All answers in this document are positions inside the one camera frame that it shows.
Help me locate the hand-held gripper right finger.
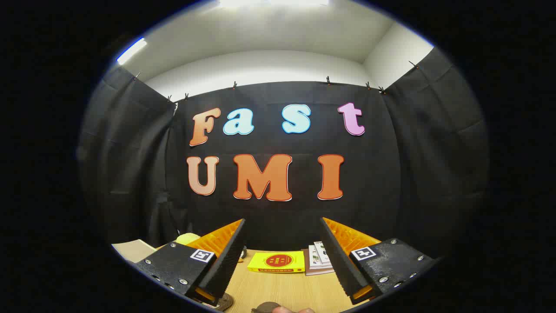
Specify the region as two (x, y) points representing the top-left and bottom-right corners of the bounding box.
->
(320, 217), (436, 305)

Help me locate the yellow book with red circle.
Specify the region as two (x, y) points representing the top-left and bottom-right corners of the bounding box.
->
(247, 251), (306, 274)

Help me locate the beige fabric storage box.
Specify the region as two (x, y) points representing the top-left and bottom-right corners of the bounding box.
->
(112, 239), (157, 263)

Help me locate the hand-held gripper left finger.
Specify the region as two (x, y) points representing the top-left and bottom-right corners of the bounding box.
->
(136, 218), (247, 307)

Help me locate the stack of white booklets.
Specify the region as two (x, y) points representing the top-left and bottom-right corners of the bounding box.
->
(303, 241), (335, 276)

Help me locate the ceiling light strip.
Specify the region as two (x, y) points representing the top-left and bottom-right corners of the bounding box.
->
(116, 37), (147, 66)
(217, 0), (331, 8)

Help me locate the brown fuzzy shoe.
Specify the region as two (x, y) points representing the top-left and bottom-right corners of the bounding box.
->
(208, 292), (234, 312)
(251, 302), (283, 313)

